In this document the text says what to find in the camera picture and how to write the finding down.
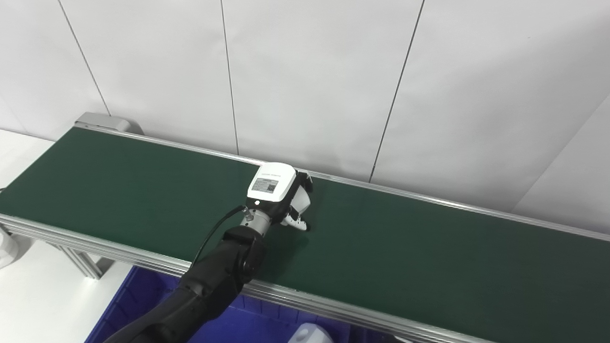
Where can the blue plastic bin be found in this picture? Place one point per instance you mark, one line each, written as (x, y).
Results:
(133, 305)

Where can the green conveyor belt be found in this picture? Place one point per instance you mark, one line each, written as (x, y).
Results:
(324, 305)
(405, 247)

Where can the white plastic cylindrical part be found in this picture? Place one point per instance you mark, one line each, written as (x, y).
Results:
(310, 333)

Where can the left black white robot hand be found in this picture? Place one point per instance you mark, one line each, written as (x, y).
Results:
(271, 183)

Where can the aluminium conveyor leg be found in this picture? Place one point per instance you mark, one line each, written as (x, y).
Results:
(78, 262)

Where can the white round object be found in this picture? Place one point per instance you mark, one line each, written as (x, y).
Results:
(7, 250)

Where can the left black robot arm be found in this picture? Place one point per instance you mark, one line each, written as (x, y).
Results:
(214, 281)

